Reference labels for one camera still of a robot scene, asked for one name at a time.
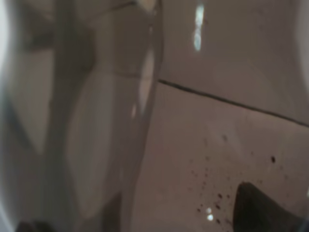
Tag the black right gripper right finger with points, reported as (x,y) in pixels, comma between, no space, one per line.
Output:
(254,211)

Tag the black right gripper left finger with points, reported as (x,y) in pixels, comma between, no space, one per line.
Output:
(34,226)

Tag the brown transparent plastic bottle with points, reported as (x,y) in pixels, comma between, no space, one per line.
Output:
(146,115)

